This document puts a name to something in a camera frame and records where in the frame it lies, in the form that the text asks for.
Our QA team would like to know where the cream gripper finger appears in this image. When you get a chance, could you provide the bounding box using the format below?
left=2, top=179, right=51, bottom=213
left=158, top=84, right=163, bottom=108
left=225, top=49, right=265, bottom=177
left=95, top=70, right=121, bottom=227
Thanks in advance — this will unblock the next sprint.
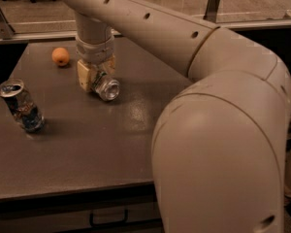
left=101, top=55, right=115, bottom=75
left=77, top=59, right=97, bottom=92

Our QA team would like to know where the green silver 7up can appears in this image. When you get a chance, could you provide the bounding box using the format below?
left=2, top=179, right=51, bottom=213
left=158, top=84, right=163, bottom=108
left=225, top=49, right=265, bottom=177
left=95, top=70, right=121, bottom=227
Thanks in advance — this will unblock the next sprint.
left=91, top=72, right=120, bottom=101

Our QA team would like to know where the blue silver soda can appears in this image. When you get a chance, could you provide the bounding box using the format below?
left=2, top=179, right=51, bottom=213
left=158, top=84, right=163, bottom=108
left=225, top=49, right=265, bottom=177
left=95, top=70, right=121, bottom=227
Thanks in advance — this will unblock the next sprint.
left=0, top=79, right=45, bottom=133

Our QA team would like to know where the black drawer handle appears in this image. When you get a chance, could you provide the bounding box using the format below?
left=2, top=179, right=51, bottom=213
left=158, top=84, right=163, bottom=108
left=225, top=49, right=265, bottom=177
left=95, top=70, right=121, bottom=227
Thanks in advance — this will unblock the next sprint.
left=89, top=209, right=128, bottom=228

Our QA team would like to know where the orange fruit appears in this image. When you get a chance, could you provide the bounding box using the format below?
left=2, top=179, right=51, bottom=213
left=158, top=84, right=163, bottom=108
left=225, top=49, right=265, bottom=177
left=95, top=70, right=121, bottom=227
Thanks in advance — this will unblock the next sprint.
left=51, top=48, right=70, bottom=67

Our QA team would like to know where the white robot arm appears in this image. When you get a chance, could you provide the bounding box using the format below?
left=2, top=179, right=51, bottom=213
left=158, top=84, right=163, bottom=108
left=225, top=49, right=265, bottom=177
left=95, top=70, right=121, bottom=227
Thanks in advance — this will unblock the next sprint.
left=62, top=0, right=291, bottom=233

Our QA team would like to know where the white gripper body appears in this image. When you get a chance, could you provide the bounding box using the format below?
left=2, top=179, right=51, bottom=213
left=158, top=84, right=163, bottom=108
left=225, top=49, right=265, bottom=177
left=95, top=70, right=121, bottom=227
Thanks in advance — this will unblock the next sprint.
left=76, top=36, right=114, bottom=65

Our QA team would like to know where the right metal railing post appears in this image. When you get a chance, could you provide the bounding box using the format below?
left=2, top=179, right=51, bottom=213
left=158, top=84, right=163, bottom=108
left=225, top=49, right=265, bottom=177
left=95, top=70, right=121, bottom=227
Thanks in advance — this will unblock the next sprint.
left=204, top=0, right=220, bottom=22

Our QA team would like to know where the grey cabinet drawer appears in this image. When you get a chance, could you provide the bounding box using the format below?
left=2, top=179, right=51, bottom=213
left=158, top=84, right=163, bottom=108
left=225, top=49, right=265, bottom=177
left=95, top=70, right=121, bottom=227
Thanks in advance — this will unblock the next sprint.
left=0, top=201, right=165, bottom=233

